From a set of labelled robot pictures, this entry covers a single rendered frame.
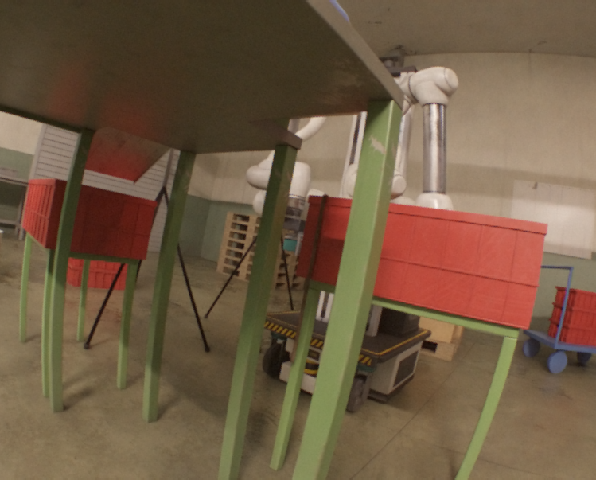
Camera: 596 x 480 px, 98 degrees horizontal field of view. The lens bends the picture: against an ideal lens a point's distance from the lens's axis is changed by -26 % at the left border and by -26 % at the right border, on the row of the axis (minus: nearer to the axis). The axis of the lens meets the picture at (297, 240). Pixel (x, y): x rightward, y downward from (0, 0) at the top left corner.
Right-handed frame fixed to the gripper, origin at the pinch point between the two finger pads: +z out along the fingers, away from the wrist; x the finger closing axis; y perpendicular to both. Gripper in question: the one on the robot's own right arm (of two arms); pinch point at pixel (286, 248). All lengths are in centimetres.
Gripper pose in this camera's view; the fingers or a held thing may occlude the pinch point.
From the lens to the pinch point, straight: 150.3
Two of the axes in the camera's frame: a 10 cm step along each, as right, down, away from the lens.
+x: -8.0, -1.5, 5.8
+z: -1.9, 9.8, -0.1
